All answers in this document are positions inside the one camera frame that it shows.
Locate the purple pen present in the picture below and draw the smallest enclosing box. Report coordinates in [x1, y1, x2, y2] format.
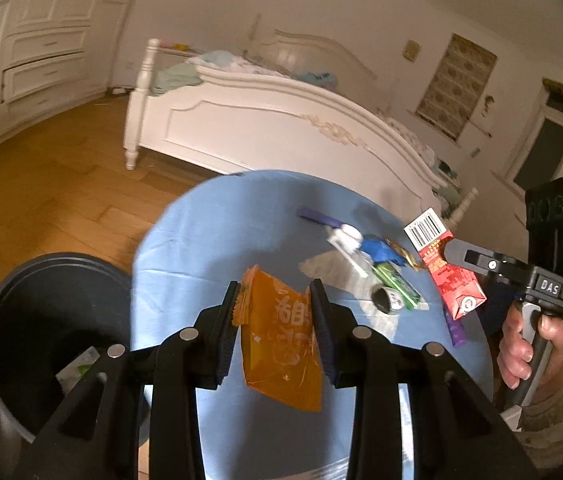
[297, 207, 348, 231]

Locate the person's right forearm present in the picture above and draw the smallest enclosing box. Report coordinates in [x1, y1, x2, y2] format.
[504, 364, 563, 472]

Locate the white wardrobe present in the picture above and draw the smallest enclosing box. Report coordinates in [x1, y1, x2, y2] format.
[0, 0, 153, 171]

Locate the person's right hand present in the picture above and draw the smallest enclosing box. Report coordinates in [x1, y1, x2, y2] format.
[499, 302, 563, 391]

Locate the lime green wrapper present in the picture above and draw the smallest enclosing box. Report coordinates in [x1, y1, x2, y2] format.
[371, 262, 421, 311]

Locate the green cloth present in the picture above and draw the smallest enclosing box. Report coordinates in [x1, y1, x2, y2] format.
[433, 159, 463, 207]

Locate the light green blanket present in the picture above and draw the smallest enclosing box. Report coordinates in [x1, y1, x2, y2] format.
[154, 62, 203, 97]

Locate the white patterned bedding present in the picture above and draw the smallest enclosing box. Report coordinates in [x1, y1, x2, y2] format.
[386, 117, 438, 167]

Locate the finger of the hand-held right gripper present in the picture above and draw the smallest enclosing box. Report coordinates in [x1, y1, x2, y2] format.
[443, 239, 530, 289]

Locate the pale clothes pile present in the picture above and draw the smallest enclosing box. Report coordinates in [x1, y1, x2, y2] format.
[186, 50, 293, 79]

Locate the orange snack packet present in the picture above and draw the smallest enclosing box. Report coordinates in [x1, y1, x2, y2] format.
[234, 265, 323, 413]

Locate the patterned window blind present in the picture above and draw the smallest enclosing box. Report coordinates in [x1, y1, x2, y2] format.
[415, 33, 499, 142]

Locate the blue cloth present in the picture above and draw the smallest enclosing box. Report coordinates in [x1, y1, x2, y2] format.
[306, 72, 338, 89]

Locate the blue star print tablecloth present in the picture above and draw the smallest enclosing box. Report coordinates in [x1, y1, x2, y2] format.
[129, 169, 495, 480]

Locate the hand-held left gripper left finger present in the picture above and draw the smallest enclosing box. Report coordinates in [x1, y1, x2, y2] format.
[12, 280, 241, 480]

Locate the white wooden bed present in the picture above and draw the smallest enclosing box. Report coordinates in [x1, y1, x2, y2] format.
[122, 29, 480, 232]

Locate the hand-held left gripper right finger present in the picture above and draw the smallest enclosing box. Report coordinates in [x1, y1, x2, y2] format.
[309, 279, 547, 480]

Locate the red drink carton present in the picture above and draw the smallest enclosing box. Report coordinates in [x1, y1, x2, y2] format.
[404, 206, 490, 322]

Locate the dark grey trash bin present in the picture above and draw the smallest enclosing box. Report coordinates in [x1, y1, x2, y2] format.
[0, 254, 135, 444]

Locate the blue wrapper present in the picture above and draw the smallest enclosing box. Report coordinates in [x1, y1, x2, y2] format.
[361, 237, 410, 269]

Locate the purple snack wrapper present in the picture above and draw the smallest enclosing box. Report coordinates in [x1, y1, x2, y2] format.
[441, 305, 467, 349]

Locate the window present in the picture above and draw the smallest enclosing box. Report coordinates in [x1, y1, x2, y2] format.
[505, 78, 563, 192]

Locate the white plastic wrapper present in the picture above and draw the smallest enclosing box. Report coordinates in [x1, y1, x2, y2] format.
[326, 225, 373, 279]

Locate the gold wrapper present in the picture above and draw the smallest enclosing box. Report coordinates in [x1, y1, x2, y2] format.
[384, 237, 423, 272]

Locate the black tape roll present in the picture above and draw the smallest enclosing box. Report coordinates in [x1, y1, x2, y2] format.
[371, 284, 405, 314]

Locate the white wardrobe drawer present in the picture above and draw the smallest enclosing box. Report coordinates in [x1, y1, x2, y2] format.
[8, 27, 89, 57]
[0, 52, 87, 105]

